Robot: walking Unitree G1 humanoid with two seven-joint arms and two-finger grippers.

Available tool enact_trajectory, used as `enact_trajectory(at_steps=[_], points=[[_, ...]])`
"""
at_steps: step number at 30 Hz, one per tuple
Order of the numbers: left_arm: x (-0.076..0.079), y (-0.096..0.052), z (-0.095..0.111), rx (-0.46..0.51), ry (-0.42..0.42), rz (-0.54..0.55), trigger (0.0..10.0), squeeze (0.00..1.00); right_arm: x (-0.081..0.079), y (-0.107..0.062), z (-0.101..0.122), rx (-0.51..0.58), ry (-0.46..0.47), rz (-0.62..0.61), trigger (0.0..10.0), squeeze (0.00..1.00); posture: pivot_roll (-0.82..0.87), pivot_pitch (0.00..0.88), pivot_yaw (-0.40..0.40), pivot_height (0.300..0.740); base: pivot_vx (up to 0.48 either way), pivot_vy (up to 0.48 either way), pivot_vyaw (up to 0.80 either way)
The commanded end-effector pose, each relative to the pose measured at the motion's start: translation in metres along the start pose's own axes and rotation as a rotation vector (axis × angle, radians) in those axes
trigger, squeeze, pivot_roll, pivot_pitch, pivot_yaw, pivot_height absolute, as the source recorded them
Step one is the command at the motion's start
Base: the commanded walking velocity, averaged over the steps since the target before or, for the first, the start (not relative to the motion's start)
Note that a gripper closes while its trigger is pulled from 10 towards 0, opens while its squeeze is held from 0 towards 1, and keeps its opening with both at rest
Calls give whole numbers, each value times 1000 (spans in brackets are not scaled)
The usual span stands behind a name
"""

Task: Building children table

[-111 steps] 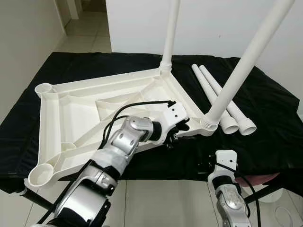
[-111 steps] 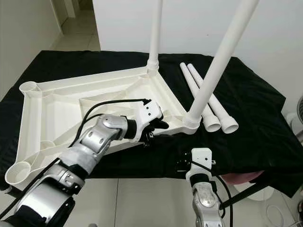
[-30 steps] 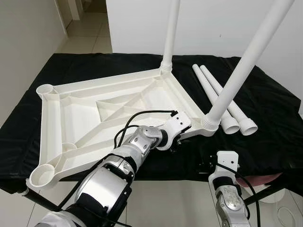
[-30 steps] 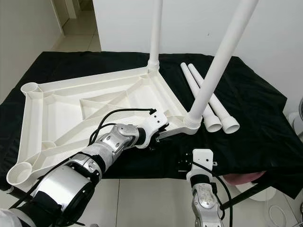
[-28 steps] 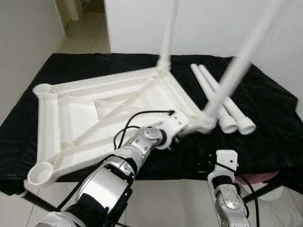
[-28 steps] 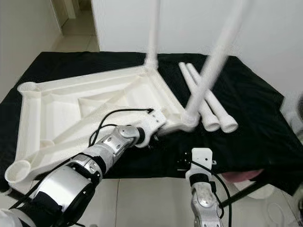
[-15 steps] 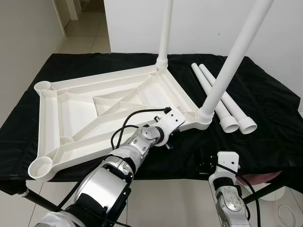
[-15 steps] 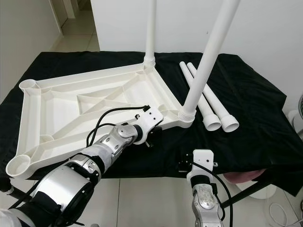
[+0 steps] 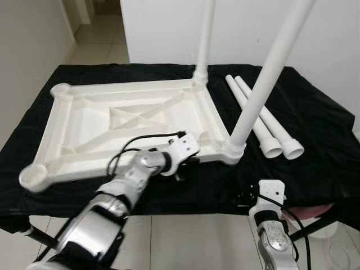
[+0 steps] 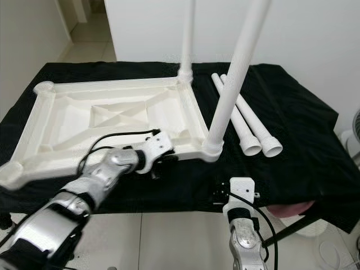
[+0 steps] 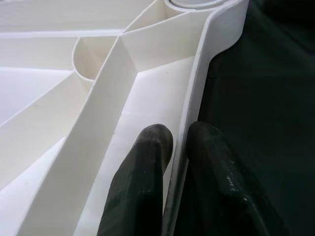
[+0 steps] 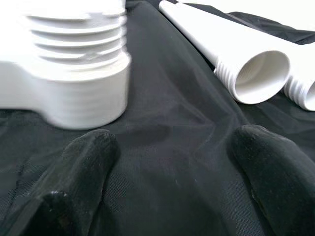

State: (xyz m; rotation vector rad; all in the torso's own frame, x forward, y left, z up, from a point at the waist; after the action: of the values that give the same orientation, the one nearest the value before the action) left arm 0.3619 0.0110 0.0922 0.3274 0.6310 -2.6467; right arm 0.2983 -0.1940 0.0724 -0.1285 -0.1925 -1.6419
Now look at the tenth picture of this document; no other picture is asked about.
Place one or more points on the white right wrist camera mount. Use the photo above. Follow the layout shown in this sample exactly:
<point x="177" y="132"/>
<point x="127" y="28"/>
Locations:
<point x="243" y="188"/>

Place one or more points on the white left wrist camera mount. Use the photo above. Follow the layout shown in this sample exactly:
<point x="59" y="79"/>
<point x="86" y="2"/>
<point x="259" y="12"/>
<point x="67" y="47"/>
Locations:
<point x="154" y="145"/>

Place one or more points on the white plastic table top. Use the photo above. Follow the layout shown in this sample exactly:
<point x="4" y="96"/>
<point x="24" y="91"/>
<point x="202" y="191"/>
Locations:
<point x="67" y="121"/>

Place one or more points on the pink rounded object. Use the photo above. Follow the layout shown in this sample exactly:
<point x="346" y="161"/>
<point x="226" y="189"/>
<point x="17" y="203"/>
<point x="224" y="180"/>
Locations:
<point x="292" y="209"/>

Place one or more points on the white round fan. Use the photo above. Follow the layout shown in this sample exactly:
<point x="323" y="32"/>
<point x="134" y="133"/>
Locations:
<point x="357" y="121"/>

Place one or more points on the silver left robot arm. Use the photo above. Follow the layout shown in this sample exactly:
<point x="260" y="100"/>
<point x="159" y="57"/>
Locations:
<point x="101" y="177"/>

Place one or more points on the black tablecloth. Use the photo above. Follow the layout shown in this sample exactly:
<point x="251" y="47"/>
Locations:
<point x="304" y="180"/>

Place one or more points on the white plastic table leg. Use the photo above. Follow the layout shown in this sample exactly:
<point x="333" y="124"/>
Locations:
<point x="263" y="135"/>
<point x="187" y="39"/>
<point x="238" y="67"/>
<point x="246" y="135"/>

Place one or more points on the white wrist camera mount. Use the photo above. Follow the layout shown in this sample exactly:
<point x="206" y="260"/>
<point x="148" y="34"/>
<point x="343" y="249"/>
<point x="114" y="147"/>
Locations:
<point x="243" y="188"/>
<point x="154" y="145"/>

